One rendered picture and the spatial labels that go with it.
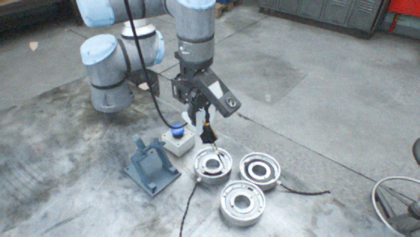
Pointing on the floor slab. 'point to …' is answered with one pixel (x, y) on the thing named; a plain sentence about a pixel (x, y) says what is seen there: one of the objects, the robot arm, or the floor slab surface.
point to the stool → (405, 227)
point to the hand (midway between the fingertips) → (205, 130)
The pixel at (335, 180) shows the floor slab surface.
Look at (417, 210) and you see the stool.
